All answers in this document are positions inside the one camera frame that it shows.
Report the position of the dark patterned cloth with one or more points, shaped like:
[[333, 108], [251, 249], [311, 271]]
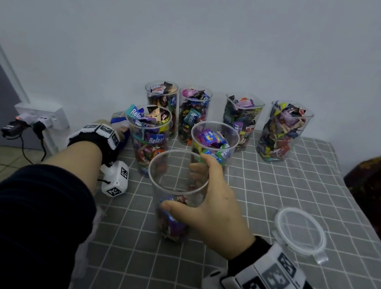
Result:
[[378, 197]]

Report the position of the white wall socket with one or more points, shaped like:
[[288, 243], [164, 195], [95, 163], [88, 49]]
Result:
[[42, 114]]

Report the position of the black marker-tagged left wristband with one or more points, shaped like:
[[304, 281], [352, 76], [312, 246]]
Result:
[[95, 138]]

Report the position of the person's left hand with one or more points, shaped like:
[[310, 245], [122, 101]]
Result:
[[113, 127]]

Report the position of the person's right hand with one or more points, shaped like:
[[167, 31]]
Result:
[[216, 215]]

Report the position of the tall transparent plastic jar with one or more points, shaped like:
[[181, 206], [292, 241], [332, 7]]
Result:
[[193, 112]]

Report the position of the small transparent plastic jar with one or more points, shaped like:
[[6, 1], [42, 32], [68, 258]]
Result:
[[162, 94], [242, 118], [283, 132]]

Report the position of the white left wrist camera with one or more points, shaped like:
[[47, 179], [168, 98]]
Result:
[[115, 178]]

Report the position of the black marker-tagged right wristband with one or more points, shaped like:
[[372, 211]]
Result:
[[270, 284]]

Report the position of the black power plug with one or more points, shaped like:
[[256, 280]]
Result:
[[14, 128]]

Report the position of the black marker-tagged wristband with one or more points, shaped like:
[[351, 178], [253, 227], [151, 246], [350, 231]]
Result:
[[270, 284], [95, 138]]

